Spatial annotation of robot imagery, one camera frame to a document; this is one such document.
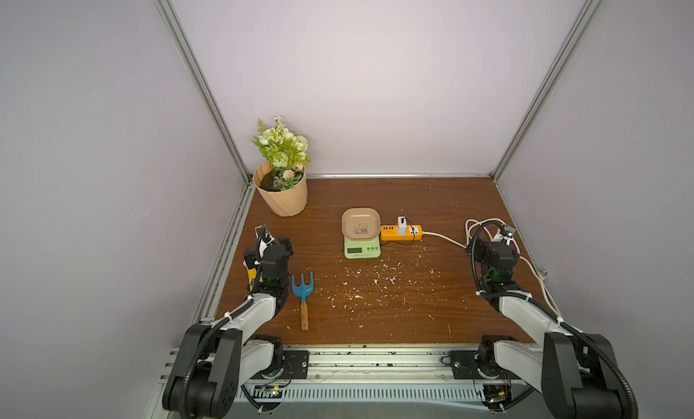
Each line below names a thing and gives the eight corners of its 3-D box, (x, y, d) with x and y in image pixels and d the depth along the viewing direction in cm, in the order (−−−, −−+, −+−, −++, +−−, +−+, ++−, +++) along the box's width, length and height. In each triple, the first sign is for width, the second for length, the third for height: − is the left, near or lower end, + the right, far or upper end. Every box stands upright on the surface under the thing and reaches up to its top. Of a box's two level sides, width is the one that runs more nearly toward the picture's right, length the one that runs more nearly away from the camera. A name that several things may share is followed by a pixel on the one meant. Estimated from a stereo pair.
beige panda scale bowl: (341, 243, 100) (340, 234, 95) (342, 217, 108) (341, 208, 103) (380, 243, 100) (381, 234, 95) (378, 217, 108) (379, 207, 103)
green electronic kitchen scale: (343, 258, 96) (343, 255, 94) (344, 240, 101) (343, 237, 99) (380, 258, 96) (381, 254, 94) (379, 240, 101) (379, 236, 99)
